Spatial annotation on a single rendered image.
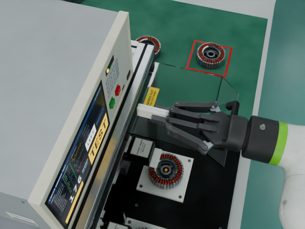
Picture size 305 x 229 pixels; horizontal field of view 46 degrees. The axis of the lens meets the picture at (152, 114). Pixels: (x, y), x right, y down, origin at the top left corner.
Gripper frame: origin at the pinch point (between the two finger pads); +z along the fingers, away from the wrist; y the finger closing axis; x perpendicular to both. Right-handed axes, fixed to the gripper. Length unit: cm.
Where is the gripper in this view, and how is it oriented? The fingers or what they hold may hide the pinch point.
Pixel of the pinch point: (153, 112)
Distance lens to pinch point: 79.4
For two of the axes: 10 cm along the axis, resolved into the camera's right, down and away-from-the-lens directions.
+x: 0.0, -5.3, -8.5
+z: -9.6, -2.4, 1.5
